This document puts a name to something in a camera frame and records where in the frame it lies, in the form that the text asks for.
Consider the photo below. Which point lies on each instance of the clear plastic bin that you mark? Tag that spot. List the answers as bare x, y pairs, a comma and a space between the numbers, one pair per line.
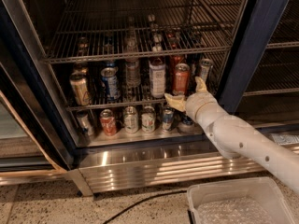
255, 200

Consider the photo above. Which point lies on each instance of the red bottle behind coke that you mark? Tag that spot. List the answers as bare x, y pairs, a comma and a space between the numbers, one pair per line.
175, 58

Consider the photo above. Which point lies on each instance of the blue pepsi can middle shelf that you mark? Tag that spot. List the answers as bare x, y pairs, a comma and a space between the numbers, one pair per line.
111, 83

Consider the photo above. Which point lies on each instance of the green white can right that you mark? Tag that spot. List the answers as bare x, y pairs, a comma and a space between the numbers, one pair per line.
148, 118

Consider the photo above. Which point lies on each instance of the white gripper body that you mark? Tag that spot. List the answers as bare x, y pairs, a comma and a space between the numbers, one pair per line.
194, 104

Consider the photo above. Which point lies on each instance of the red coke can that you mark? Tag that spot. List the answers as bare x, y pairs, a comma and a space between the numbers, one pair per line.
181, 79

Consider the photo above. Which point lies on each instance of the steel fridge base grille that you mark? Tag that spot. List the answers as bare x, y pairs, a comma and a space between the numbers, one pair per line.
156, 162

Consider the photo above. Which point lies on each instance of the green white can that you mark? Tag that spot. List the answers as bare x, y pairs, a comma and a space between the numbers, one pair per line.
130, 117
148, 118

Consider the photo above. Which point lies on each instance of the clear water bottle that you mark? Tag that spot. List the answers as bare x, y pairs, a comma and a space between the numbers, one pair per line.
132, 65

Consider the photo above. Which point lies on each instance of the middle wire shelf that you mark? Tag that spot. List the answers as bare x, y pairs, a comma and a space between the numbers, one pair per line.
141, 94

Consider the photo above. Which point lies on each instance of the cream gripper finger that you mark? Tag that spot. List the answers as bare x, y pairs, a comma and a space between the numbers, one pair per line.
176, 101
200, 85

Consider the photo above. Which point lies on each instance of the blue silver can bottom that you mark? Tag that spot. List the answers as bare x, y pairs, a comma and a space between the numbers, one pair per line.
168, 117

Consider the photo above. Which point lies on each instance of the gold can middle shelf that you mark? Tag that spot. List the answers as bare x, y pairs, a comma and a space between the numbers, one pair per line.
79, 84

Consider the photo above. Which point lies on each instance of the red can bottom shelf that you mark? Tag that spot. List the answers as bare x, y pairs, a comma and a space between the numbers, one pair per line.
108, 122

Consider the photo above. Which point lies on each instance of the wire shelf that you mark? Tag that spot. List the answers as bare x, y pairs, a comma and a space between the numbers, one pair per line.
141, 94
98, 30

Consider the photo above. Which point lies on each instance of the green white can left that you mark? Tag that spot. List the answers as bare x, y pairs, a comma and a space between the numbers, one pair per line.
130, 117

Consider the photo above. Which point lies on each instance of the blue pepsi can bottom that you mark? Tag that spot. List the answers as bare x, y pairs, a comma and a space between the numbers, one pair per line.
187, 120

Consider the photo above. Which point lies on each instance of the open fridge door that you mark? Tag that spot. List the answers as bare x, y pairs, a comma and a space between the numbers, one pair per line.
33, 141

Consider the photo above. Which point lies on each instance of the white label drink bottle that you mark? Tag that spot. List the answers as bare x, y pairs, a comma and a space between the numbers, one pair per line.
157, 80

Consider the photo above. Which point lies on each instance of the dark blue fridge pillar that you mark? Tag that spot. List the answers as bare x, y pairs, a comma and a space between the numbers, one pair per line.
258, 23

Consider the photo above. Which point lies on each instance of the silver can bottom left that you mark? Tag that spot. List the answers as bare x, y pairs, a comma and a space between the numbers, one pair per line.
84, 122

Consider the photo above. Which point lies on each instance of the top wire shelf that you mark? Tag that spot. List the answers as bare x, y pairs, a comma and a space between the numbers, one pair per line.
98, 30

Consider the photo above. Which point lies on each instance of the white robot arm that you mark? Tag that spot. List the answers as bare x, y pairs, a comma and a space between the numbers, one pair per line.
233, 137

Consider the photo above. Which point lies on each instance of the silver slim can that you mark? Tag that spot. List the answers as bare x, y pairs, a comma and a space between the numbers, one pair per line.
205, 67

